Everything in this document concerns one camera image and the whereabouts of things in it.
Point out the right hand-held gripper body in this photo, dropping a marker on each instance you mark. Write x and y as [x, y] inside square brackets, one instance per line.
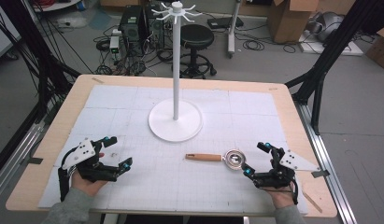
[278, 174]

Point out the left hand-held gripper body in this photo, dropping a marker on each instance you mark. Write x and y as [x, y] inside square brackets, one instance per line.
[87, 151]

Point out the person's right hand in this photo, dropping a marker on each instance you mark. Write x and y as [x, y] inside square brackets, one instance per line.
[281, 196]

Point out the person's left hand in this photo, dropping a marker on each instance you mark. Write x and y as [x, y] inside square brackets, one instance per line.
[85, 186]

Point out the black tape piece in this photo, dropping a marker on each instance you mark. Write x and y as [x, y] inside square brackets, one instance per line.
[35, 160]
[320, 173]

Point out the thin wooden strip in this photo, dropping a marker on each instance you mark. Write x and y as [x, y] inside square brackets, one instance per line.
[312, 199]

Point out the white gridded mat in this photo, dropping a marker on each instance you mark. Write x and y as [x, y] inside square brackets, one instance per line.
[167, 180]

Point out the white hook stand rack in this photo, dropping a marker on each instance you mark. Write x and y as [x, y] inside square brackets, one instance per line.
[175, 121]

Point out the small white green device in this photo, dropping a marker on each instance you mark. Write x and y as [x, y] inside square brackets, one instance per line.
[114, 43]

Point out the black computer tower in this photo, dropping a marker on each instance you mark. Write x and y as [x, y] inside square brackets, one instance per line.
[133, 28]

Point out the white metal floor stand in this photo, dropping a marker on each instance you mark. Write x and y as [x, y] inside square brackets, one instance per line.
[232, 34]

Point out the white flat board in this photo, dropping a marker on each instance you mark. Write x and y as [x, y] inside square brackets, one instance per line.
[348, 49]

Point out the large open cardboard box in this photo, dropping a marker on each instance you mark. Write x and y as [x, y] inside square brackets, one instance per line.
[289, 20]

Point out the black round stool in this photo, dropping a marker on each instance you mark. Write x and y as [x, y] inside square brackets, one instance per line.
[197, 35]

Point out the flat black device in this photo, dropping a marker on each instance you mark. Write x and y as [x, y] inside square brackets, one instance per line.
[225, 22]

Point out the grey machine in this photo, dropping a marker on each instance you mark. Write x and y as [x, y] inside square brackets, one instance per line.
[328, 26]

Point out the small cardboard box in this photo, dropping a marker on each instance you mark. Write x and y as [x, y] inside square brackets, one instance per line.
[379, 48]

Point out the aluminium rail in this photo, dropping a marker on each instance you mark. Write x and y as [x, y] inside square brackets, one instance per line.
[329, 168]
[15, 158]

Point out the black metal frame strut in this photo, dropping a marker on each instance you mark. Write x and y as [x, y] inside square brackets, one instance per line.
[31, 46]
[333, 53]

